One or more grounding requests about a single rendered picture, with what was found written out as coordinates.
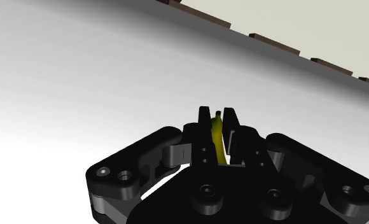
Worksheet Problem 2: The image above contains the yellow banana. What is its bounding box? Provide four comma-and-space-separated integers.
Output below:
210, 110, 229, 165

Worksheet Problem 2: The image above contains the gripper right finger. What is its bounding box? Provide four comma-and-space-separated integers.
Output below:
222, 107, 369, 224

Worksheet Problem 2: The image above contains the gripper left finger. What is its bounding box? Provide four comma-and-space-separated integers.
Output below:
85, 106, 219, 224

